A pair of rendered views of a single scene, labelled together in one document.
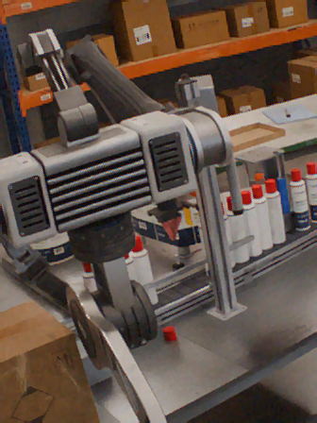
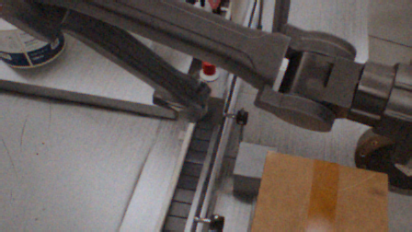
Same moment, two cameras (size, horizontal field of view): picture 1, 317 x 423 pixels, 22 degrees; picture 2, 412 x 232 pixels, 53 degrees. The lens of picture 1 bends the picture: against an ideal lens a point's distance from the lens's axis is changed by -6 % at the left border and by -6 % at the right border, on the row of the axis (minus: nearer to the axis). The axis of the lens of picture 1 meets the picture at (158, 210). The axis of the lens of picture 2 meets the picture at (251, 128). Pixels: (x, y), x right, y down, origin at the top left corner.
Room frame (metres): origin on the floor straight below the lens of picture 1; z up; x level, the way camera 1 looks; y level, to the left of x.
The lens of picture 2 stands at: (1.56, 0.74, 1.79)
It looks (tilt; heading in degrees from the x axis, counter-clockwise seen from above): 53 degrees down; 305
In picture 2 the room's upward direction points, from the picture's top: 6 degrees clockwise
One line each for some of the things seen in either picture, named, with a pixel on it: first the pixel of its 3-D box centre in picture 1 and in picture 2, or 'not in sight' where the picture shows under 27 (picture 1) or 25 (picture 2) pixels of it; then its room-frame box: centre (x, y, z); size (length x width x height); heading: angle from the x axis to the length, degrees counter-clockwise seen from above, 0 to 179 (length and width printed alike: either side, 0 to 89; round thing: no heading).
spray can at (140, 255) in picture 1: (141, 271); not in sight; (2.15, 0.08, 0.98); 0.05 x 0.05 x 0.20
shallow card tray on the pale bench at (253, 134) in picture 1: (245, 137); not in sight; (3.84, -0.48, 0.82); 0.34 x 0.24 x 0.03; 114
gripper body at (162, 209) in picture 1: (166, 201); not in sight; (2.27, -0.03, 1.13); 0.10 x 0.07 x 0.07; 119
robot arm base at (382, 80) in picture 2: not in sight; (391, 99); (1.61, 0.39, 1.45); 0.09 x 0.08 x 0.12; 109
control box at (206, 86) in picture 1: (200, 114); not in sight; (2.18, -0.16, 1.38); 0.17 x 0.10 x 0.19; 175
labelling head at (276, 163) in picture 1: (266, 193); not in sight; (2.49, -0.35, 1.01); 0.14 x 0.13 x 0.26; 120
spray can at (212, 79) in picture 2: (95, 291); (210, 88); (2.07, 0.21, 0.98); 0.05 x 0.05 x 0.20
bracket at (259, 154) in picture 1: (258, 154); not in sight; (2.50, -0.34, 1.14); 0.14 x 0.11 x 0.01; 120
